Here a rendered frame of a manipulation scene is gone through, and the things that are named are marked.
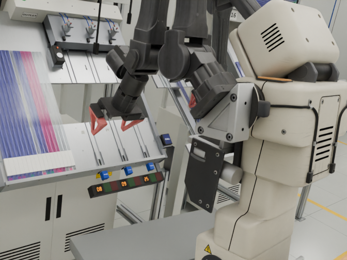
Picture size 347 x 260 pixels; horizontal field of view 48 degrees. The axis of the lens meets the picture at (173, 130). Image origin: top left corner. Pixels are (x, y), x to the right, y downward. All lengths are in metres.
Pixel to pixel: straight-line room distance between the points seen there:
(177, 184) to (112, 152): 0.52
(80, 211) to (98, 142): 0.52
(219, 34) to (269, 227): 0.77
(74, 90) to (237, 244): 2.86
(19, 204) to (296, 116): 1.30
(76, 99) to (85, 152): 2.18
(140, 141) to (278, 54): 0.94
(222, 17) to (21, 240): 1.26
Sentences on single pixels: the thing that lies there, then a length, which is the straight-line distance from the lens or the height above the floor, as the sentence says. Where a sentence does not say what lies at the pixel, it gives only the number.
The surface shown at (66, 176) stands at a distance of 1.42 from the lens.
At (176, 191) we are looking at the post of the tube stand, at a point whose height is 0.46.
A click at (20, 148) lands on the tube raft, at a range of 1.40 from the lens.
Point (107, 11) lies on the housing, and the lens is 1.86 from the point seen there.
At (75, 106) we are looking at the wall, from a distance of 3.66.
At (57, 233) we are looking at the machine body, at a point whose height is 0.24.
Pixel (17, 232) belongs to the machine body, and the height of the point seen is 0.31.
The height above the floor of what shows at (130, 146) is 0.77.
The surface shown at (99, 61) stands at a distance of 1.76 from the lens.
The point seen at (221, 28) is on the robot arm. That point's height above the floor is 1.29.
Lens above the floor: 1.34
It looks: 18 degrees down
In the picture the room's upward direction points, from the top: 10 degrees clockwise
